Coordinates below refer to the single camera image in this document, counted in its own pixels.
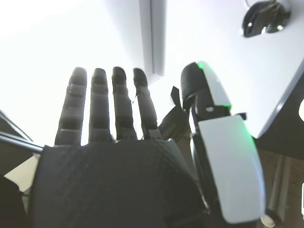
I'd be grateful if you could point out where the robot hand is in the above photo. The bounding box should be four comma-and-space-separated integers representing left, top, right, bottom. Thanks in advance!
28, 60, 266, 228

